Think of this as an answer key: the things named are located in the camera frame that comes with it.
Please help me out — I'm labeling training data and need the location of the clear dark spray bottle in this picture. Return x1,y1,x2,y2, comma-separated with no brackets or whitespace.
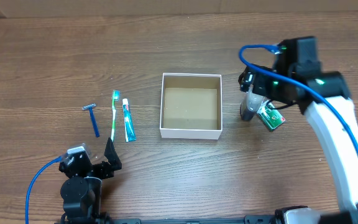
240,91,264,121

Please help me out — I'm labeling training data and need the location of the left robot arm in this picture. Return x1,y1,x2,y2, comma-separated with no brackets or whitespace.
59,138,122,223

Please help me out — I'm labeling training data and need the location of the teal toothpaste tube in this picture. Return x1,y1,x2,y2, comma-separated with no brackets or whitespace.
122,98,136,142

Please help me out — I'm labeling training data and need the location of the blue disposable razor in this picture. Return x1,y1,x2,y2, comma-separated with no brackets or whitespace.
81,103,100,138

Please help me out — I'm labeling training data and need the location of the blue right cable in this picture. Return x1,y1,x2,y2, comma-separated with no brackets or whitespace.
238,44,358,200

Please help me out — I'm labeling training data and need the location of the green white toothbrush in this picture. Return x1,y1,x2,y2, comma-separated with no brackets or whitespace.
110,90,120,141

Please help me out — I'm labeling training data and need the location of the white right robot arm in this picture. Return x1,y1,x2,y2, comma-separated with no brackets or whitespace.
238,63,358,223

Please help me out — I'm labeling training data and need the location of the white cardboard box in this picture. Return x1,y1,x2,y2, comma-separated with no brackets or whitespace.
159,73,223,140

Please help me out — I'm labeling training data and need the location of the green white soap packet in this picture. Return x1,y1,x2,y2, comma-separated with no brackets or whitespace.
257,101,286,131

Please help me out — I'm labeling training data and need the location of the blue left cable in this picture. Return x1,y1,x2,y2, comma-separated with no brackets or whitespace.
25,156,63,224

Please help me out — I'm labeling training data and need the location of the blue cable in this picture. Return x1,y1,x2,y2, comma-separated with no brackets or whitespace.
25,156,63,224
238,44,358,200

